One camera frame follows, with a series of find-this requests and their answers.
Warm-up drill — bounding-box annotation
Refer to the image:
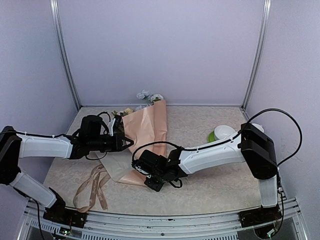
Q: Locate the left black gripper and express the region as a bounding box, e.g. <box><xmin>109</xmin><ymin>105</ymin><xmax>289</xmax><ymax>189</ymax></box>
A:
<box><xmin>88</xmin><ymin>132</ymin><xmax>134</xmax><ymax>152</ymax></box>

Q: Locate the pink wrapping paper sheet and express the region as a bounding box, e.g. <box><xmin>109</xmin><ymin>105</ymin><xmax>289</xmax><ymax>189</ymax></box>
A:
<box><xmin>98</xmin><ymin>99</ymin><xmax>168</xmax><ymax>186</ymax></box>

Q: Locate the pink rose stem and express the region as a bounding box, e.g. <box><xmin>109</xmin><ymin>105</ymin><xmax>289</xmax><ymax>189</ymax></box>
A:
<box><xmin>111</xmin><ymin>110</ymin><xmax>122</xmax><ymax>118</ymax></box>

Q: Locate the yellow rose bunch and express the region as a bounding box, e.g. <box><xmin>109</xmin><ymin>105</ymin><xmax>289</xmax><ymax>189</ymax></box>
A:
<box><xmin>119</xmin><ymin>108</ymin><xmax>134</xmax><ymax>117</ymax></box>

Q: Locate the white pink flower stem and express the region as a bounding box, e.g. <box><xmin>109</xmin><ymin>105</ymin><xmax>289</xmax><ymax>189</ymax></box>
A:
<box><xmin>149</xmin><ymin>93</ymin><xmax>164</xmax><ymax>103</ymax></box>

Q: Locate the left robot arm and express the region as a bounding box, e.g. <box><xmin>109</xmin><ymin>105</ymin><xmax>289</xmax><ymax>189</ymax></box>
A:
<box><xmin>0</xmin><ymin>115</ymin><xmax>134</xmax><ymax>223</ymax></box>

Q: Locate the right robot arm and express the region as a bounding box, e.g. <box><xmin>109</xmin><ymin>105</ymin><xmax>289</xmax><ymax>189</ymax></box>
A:
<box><xmin>131</xmin><ymin>122</ymin><xmax>279</xmax><ymax>222</ymax></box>

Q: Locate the tan ribbon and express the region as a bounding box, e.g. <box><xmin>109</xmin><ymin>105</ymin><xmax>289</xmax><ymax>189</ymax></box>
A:
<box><xmin>72</xmin><ymin>164</ymin><xmax>111</xmax><ymax>213</ymax></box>

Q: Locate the green plate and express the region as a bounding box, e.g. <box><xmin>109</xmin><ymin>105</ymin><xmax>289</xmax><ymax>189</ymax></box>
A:
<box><xmin>207</xmin><ymin>131</ymin><xmax>216</xmax><ymax>143</ymax></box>

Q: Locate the white ceramic bowl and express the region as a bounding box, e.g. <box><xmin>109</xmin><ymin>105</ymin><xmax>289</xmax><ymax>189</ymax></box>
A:
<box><xmin>213</xmin><ymin>125</ymin><xmax>236</xmax><ymax>141</ymax></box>

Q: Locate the light blue cup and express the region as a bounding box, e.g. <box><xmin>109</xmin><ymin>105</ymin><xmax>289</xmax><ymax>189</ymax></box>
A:
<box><xmin>252</xmin><ymin>123</ymin><xmax>265</xmax><ymax>133</ymax></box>

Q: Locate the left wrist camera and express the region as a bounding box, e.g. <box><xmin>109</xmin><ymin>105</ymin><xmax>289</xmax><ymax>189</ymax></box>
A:
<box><xmin>107</xmin><ymin>115</ymin><xmax>124</xmax><ymax>136</ymax></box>

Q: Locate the front aluminium rail base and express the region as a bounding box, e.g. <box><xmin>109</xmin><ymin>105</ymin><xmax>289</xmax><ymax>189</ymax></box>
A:
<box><xmin>17</xmin><ymin>197</ymin><xmax>308</xmax><ymax>240</ymax></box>

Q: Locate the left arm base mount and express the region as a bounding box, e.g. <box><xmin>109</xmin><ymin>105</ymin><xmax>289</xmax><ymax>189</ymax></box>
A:
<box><xmin>43</xmin><ymin>188</ymin><xmax>88</xmax><ymax>229</ymax></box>

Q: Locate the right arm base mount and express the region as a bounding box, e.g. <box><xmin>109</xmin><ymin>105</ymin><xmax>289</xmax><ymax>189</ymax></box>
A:
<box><xmin>238</xmin><ymin>204</ymin><xmax>283</xmax><ymax>228</ymax></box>

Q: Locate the left aluminium frame post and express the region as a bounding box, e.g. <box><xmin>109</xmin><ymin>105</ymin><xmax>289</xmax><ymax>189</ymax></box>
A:
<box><xmin>50</xmin><ymin>0</ymin><xmax>82</xmax><ymax>111</ymax></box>

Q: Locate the aluminium frame post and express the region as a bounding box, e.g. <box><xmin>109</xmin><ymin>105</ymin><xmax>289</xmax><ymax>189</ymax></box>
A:
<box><xmin>50</xmin><ymin>0</ymin><xmax>82</xmax><ymax>111</ymax></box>
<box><xmin>241</xmin><ymin>0</ymin><xmax>272</xmax><ymax>112</ymax></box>

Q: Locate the right aluminium frame post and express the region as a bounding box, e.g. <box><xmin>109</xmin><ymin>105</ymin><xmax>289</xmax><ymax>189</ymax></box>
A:
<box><xmin>241</xmin><ymin>0</ymin><xmax>272</xmax><ymax>112</ymax></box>

